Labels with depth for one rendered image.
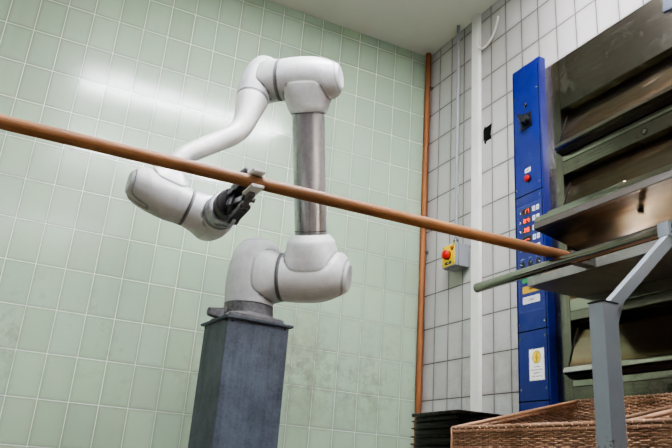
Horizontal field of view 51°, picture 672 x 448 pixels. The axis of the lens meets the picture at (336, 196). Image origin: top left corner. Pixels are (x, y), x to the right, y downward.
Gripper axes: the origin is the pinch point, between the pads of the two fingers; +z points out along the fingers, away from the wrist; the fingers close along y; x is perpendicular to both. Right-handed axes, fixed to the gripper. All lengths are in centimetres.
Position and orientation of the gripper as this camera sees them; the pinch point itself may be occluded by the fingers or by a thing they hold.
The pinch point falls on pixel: (254, 182)
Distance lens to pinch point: 163.7
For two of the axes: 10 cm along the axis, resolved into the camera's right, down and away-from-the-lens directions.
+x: -9.0, -2.2, -3.9
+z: 4.4, -2.9, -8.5
